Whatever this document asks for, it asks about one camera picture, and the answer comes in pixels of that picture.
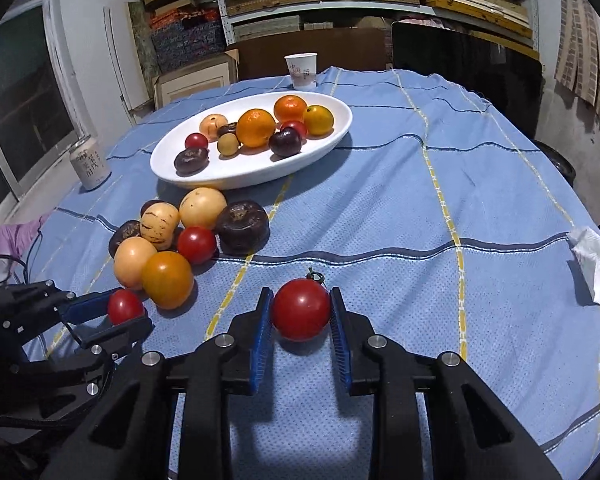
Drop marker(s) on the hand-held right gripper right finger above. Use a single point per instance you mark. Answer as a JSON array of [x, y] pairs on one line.
[[341, 350]]

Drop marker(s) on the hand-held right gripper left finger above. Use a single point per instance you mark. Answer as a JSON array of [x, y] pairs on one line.
[[260, 350]]

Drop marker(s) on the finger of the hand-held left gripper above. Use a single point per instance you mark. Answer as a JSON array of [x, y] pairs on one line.
[[90, 305], [125, 335]]

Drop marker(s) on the red cherry tomato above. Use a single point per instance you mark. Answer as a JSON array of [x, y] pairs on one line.
[[296, 126], [300, 310], [196, 245], [196, 140], [125, 307]]

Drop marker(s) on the dark purple water chestnut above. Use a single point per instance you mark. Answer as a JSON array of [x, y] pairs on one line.
[[150, 206], [241, 225], [191, 160], [124, 237]]

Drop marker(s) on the white oval plate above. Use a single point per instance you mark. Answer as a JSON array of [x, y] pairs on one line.
[[260, 170]]

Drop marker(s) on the small brownish round fruit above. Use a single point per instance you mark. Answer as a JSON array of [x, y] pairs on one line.
[[228, 145]]

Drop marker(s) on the orange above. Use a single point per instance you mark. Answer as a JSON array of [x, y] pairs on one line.
[[290, 108], [255, 127]]

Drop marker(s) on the small dark water chestnut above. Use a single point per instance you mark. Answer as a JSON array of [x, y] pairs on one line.
[[226, 129]]

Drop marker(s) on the yellow-orange tomato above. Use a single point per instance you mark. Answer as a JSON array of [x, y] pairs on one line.
[[318, 119], [167, 279]]

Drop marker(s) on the green tomato stem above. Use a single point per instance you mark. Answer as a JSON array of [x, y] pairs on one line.
[[314, 276]]

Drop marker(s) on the pink jacket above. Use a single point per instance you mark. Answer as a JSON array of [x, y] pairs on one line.
[[5, 245]]

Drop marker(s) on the striped beige pepino melon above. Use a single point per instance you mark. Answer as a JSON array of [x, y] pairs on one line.
[[159, 225]]

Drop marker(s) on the white drink can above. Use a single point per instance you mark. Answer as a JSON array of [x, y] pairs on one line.
[[91, 165]]

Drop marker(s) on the blue checked tablecloth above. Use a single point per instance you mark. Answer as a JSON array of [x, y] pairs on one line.
[[405, 210]]

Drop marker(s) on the white narrow board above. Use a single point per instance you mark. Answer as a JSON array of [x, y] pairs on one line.
[[117, 70]]

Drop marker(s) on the beige framed cardboard box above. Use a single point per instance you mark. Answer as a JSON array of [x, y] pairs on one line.
[[195, 80]]

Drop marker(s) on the green patterned roll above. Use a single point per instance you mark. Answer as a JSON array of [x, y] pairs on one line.
[[142, 45]]

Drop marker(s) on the crumpled white tissue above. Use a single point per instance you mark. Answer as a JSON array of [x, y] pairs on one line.
[[597, 265]]

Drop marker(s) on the white paper cup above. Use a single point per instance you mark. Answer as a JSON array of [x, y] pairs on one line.
[[301, 72]]

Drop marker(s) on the stack of blue patterned boxes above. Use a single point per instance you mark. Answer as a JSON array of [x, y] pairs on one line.
[[190, 40]]

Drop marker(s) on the black stool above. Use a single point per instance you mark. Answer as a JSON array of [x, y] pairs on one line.
[[555, 160]]

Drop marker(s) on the brown board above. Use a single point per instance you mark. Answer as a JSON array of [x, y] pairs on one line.
[[340, 50]]

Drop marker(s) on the black panel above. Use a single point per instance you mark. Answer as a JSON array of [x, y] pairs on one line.
[[460, 60]]

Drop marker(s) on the metal shelf rack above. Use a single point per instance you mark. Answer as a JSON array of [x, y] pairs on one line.
[[219, 5]]

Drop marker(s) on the hanging beige checked curtain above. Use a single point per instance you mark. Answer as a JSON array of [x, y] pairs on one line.
[[580, 45]]

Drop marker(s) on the aluminium frame window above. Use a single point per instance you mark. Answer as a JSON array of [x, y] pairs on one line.
[[20, 100]]

